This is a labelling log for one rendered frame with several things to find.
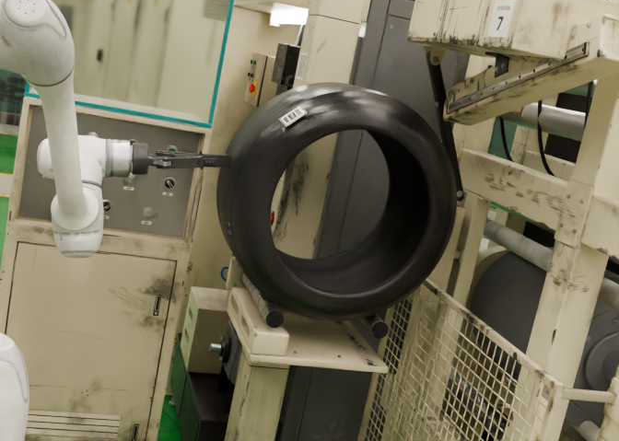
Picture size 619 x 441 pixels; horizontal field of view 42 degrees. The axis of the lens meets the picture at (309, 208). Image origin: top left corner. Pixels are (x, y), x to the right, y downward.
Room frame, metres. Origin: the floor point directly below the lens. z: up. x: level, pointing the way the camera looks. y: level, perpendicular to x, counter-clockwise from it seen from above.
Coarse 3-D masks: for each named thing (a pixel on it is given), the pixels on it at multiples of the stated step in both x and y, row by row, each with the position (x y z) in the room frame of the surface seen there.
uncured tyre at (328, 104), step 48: (288, 96) 2.03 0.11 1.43; (336, 96) 1.93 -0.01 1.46; (384, 96) 1.98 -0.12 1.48; (240, 144) 1.96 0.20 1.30; (288, 144) 1.87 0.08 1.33; (384, 144) 2.24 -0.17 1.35; (432, 144) 1.98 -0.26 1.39; (240, 192) 1.87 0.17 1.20; (432, 192) 1.98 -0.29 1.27; (240, 240) 1.88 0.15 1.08; (384, 240) 2.26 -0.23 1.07; (432, 240) 1.99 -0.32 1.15; (288, 288) 1.89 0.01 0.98; (336, 288) 2.18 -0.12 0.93; (384, 288) 1.96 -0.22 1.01
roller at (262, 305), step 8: (248, 280) 2.14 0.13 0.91; (248, 288) 2.12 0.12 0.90; (256, 288) 2.06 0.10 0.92; (256, 296) 2.02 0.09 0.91; (264, 296) 1.99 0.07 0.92; (256, 304) 2.00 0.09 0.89; (264, 304) 1.95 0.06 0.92; (272, 304) 1.94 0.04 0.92; (264, 312) 1.91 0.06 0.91; (272, 312) 1.89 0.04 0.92; (280, 312) 1.89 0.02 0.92; (272, 320) 1.89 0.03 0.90; (280, 320) 1.89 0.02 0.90
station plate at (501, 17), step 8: (496, 0) 1.84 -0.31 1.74; (504, 0) 1.81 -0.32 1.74; (512, 0) 1.78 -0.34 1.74; (496, 8) 1.84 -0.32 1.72; (504, 8) 1.80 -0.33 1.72; (512, 8) 1.77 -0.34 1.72; (496, 16) 1.83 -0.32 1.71; (504, 16) 1.80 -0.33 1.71; (496, 24) 1.82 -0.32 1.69; (504, 24) 1.79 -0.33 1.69; (488, 32) 1.85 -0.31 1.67; (496, 32) 1.81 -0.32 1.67; (504, 32) 1.78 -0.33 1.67
